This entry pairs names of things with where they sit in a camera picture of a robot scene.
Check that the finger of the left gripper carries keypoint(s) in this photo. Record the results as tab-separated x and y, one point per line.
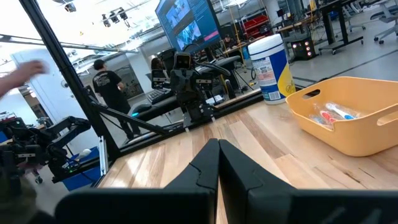
191	81
177	81

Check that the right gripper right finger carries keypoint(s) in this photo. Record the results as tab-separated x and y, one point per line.
236	177

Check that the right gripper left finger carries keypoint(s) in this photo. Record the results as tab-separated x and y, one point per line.
202	174

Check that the blue white toothbrush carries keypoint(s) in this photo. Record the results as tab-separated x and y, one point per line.
340	111
316	120

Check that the red white toothbrush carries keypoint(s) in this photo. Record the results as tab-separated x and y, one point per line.
326	117

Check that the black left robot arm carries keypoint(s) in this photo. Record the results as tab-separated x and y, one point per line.
196	112

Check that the neighbouring rig robot arm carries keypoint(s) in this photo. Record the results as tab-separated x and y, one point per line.
62	130

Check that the person's forearm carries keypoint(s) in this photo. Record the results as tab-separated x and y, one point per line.
9	82

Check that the black keyboard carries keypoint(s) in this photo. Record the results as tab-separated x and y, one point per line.
158	96

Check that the black computer mouse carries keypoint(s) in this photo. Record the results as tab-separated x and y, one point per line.
141	109

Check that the person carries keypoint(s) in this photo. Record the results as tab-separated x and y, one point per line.
229	41
109	87

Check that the large display screen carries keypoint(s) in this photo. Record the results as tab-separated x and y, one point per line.
186	25

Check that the white paper cup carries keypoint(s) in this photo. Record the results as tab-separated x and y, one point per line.
270	71

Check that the red storage bins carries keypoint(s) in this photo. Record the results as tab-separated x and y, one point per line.
256	26

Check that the black computer with lit fans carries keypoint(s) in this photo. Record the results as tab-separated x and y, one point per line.
303	49

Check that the blue storage bin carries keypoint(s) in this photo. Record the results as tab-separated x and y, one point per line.
84	180

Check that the orange plastic bin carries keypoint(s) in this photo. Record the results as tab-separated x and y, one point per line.
357	137

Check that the person's hand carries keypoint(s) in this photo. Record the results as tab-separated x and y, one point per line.
31	70

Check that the black standing desk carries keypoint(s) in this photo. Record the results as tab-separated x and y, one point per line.
341	25

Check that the grey office chair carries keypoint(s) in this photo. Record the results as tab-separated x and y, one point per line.
385	17

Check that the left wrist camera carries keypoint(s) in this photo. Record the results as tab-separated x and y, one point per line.
182	61

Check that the black upright frame post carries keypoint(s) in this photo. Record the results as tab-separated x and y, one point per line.
68	84

